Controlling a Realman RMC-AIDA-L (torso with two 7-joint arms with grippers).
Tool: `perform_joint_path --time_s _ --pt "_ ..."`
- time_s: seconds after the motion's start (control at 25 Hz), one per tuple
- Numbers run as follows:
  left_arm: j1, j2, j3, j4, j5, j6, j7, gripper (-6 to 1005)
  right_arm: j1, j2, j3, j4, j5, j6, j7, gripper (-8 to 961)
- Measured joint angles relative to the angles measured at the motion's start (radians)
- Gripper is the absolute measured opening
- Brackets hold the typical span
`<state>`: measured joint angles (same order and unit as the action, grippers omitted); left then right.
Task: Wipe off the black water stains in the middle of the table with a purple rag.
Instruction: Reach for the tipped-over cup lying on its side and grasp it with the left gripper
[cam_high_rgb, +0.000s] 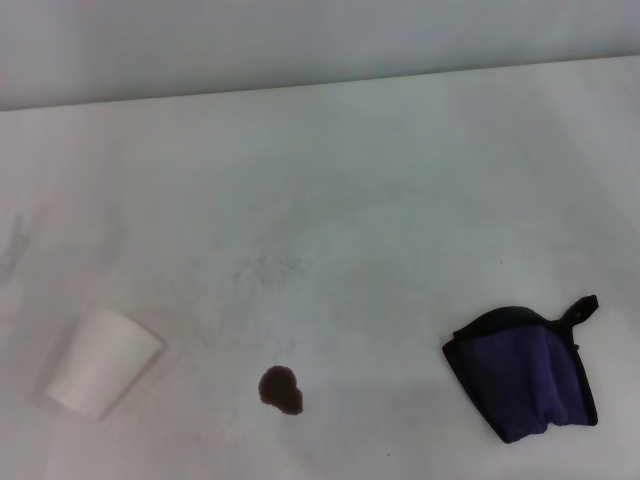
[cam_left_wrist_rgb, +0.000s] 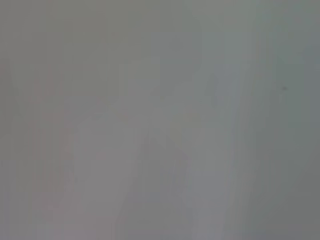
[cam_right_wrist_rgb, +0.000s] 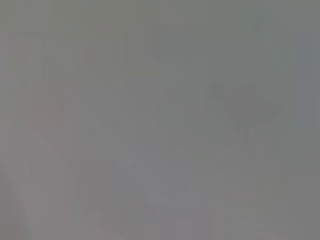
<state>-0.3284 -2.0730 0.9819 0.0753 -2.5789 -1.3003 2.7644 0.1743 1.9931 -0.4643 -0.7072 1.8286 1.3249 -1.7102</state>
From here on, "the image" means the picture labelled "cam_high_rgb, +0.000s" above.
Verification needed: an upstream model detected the purple rag with black trim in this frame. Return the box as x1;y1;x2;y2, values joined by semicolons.
441;294;600;445

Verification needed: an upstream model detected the white paper cup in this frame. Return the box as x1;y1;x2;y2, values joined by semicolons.
43;307;169;421

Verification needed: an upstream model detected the black water stain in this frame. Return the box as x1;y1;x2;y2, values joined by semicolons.
257;365;305;417

